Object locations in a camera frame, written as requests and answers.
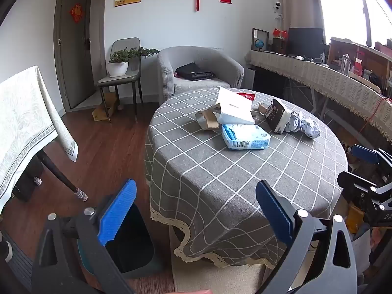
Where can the torn brown cardboard tube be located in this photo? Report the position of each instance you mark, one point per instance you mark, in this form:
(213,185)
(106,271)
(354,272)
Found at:
(212,119)

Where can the grey ribbed mat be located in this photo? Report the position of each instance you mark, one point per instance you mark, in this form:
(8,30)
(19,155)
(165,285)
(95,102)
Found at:
(18,263)

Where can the black cabinet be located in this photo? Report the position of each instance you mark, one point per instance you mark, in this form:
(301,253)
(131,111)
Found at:
(266,79)

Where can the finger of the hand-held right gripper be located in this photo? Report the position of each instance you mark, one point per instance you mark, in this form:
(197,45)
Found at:
(364,154)
(352,183)

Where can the blue tissue packet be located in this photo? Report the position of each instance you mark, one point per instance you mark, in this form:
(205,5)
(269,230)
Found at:
(245,137)

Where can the red door ornament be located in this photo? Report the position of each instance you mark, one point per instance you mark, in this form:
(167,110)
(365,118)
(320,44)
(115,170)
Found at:
(76,13)

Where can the grey door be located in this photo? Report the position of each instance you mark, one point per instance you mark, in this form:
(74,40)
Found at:
(72,61)

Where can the beige curtain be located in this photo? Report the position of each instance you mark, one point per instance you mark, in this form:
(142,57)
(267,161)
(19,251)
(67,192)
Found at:
(300,3)

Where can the grey dining chair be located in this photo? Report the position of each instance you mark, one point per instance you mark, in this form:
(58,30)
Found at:
(128,44)

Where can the brown wooden box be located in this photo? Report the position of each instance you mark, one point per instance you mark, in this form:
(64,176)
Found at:
(279,45)

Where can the grey checked tablecloth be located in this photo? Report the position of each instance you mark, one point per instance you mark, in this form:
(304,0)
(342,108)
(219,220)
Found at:
(214,171)

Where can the table with white cloth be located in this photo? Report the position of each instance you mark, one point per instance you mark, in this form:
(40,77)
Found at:
(24,119)

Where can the wooden desk shelf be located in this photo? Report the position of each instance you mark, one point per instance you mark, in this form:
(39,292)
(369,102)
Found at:
(340,52)

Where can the black table leg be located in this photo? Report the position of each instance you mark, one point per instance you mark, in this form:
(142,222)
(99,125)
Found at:
(58,174)

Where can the black bag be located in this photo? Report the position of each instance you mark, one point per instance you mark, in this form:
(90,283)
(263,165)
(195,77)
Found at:
(193,72)

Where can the dark printed packet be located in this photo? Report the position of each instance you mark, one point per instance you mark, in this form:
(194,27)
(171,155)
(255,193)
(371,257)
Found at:
(275,116)

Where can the grey armchair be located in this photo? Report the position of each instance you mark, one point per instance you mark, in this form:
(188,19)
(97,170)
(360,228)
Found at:
(165,70)

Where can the white security camera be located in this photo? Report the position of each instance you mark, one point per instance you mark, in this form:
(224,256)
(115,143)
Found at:
(277,6)

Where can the dark picture frame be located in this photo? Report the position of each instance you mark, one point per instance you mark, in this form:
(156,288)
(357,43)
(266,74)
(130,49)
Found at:
(259,34)

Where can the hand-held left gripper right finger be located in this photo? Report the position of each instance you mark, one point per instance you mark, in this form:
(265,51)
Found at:
(272,211)

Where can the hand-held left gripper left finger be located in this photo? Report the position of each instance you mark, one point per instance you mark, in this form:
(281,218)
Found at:
(118,214)

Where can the potted green plant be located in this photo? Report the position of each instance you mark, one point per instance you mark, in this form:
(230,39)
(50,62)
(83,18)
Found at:
(118,67)

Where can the dark trash bin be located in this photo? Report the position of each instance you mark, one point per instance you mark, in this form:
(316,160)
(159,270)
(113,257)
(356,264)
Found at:
(137,245)

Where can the beige floor rug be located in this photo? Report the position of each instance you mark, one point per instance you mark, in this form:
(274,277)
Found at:
(214,278)

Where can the paper ball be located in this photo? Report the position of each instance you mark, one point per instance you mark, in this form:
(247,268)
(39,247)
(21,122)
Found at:
(311,128)
(294,122)

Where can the long desk with beige runner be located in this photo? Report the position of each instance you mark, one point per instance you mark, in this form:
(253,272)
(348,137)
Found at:
(330,79)

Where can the white cardboard box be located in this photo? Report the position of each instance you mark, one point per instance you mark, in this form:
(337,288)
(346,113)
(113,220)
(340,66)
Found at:
(234,110)

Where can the small blue globe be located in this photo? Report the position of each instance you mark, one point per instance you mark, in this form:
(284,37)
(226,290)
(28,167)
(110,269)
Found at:
(258,44)

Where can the brown cardboard box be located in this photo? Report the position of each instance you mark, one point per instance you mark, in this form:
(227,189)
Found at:
(102,111)

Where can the small red flags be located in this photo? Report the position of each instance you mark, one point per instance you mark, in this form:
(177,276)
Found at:
(280,32)

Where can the black monitor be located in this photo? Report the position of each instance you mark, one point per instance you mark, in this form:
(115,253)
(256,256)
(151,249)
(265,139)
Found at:
(306,41)

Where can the red label card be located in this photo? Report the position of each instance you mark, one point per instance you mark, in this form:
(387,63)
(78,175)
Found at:
(246,96)

